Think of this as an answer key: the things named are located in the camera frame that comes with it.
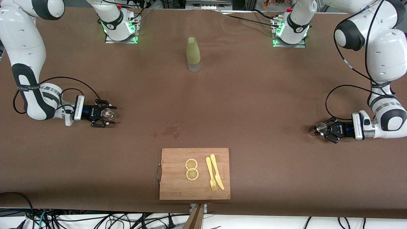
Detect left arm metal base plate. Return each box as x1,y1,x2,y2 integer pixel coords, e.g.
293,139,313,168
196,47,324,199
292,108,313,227
272,17,306,48

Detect wooden cutting board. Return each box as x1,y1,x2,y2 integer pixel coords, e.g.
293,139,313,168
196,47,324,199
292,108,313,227
156,148,231,200

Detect yellow plastic fork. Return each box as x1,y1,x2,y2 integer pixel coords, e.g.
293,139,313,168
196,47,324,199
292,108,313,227
205,156,217,191

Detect brown table cover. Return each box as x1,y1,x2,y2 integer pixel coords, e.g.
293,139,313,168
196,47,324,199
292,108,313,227
0,6,407,220

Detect yellow plastic knife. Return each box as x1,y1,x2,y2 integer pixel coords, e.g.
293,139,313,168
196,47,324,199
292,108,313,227
210,154,225,191

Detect green sleeved glass bottle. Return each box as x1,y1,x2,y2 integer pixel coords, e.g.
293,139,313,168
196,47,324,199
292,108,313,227
186,37,201,72

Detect grey power strip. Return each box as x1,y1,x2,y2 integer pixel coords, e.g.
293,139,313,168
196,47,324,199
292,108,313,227
186,0,233,10

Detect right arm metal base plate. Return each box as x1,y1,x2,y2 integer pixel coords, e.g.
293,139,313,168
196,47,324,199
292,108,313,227
105,14,140,44

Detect colourful packets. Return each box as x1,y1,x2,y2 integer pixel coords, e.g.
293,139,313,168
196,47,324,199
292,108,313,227
263,0,286,9

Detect vertical camera stand post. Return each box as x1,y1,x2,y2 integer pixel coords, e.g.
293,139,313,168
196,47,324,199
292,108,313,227
183,204,204,229

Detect scattered metal bits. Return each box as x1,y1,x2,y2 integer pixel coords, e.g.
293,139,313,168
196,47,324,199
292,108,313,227
150,122,181,140

